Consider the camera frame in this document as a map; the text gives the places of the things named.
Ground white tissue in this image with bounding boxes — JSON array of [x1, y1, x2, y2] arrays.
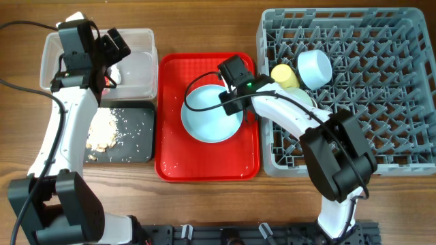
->
[[107, 64, 122, 85]]

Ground light blue round plate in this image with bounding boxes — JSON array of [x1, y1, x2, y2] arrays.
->
[[181, 84, 243, 143]]

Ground clear plastic waste bin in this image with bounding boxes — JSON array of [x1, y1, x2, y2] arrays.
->
[[40, 29, 158, 100]]

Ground yellow plastic cup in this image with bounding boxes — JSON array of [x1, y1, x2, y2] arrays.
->
[[270, 64, 300, 88]]

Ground mint green bowl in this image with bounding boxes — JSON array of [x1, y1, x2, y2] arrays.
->
[[284, 87, 317, 108]]

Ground black plastic waste tray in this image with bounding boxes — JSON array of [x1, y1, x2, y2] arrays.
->
[[84, 101, 156, 163]]

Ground leftover rice and food scraps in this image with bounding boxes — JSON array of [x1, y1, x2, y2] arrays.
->
[[86, 108, 119, 161]]

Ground small light blue bowl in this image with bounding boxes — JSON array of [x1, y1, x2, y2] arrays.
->
[[297, 50, 332, 90]]

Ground red snack wrapper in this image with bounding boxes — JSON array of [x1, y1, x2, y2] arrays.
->
[[104, 76, 116, 88]]

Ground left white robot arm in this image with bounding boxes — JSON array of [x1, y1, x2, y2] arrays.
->
[[7, 18, 150, 244]]

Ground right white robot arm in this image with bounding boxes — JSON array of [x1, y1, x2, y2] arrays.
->
[[217, 55, 377, 244]]

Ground grey plastic dishwasher rack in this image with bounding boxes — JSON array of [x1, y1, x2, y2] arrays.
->
[[256, 7, 435, 176]]

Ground red plastic serving tray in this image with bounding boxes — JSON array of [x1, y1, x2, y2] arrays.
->
[[155, 52, 260, 182]]

